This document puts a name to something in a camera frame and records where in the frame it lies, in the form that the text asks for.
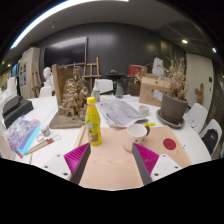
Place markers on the white printed papers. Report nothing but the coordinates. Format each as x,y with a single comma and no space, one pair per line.
190,121

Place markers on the red box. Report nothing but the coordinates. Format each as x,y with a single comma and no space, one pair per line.
135,70

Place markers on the white cabinet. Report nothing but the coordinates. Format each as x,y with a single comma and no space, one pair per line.
28,71

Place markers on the round ceiling spotlights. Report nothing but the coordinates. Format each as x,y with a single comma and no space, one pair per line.
184,41

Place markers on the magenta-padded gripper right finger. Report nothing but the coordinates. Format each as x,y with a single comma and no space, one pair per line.
148,160

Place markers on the flat round red coaster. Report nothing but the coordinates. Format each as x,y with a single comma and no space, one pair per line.
169,144

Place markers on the black backpack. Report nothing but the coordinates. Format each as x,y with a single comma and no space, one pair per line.
210,141

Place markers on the yellow marker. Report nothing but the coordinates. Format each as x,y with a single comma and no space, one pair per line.
150,124

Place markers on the black box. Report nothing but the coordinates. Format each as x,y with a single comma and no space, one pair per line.
16,110

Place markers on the long ceiling light strip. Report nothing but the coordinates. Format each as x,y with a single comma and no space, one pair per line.
50,13

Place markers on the grey newspaper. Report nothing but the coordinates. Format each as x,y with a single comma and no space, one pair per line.
120,113

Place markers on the dry plant in grey pot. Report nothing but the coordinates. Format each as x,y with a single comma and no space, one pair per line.
173,108

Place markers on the light plywood board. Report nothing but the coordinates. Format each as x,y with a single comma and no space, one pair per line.
110,163

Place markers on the small white-lidded paint jar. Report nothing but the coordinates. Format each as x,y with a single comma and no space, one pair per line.
45,130

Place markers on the yellow drink bottle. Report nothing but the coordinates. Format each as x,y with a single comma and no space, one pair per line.
93,123

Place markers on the wooden figure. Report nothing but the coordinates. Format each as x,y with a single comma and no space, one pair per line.
199,95

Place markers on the wooden easel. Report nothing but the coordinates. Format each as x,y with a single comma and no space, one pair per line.
91,76
36,81

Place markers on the clear bottle with green label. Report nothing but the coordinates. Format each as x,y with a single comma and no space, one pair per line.
96,93

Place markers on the small glass jar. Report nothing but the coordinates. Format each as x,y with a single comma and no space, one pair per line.
144,110

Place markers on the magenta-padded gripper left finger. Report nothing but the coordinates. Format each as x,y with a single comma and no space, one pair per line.
75,160

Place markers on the dark glass bottle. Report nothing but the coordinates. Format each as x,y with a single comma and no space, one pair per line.
119,90

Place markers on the white chair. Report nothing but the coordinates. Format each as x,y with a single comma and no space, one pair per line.
213,125
106,86
45,91
198,115

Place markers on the bronze figure sculpture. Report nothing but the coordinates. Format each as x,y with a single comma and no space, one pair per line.
71,96

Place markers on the black wall television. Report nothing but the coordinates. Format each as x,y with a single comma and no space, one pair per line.
65,51

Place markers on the brown cardboard box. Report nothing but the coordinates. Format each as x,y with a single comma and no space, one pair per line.
150,91

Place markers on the grey plant saucer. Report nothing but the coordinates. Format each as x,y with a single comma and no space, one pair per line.
178,125

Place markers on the purple printed book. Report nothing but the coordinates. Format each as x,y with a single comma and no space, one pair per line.
21,133

